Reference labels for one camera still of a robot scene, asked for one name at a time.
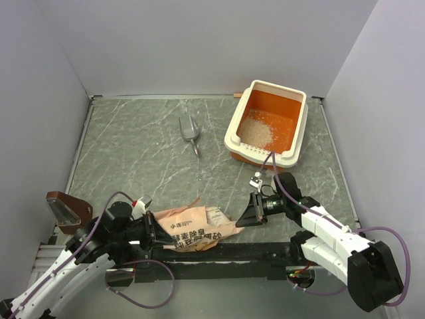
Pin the black mounting base rail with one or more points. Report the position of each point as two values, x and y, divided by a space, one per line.
272 261

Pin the clean litter pile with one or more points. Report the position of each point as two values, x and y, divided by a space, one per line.
265 130

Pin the aluminium frame rail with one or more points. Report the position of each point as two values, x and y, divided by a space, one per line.
47 254

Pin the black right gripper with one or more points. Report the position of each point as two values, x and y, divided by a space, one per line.
255 214

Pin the orange and white litter box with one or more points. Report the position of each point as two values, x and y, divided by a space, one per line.
277 100

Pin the brown dustpan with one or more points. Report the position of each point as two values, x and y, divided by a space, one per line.
71 213

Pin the grey metal litter scoop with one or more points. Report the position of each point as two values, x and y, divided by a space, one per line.
189 131

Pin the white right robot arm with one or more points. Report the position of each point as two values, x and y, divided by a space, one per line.
366 268

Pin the pink cat litter bag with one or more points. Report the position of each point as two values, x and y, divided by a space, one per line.
195 228

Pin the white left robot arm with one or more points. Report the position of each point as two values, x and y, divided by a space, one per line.
112 239

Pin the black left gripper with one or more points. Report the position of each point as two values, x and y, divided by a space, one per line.
155 236

